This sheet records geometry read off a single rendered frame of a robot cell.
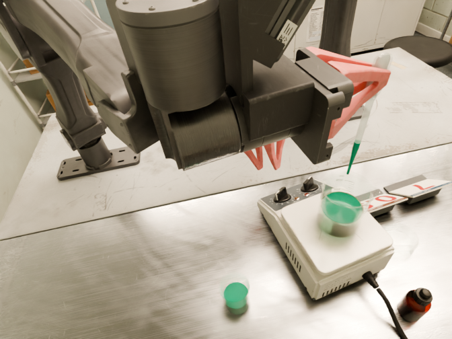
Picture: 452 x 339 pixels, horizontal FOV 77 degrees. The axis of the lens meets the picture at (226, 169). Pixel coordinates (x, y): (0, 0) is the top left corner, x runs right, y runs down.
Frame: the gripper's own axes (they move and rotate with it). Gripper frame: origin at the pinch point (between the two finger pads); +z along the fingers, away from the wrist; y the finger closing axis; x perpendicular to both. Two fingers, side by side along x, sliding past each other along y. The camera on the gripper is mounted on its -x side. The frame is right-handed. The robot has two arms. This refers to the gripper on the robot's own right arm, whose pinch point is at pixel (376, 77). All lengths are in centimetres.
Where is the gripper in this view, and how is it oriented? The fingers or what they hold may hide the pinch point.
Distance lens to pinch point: 30.9
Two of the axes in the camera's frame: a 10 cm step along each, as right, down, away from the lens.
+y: -3.5, -6.6, 6.7
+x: 0.8, 6.9, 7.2
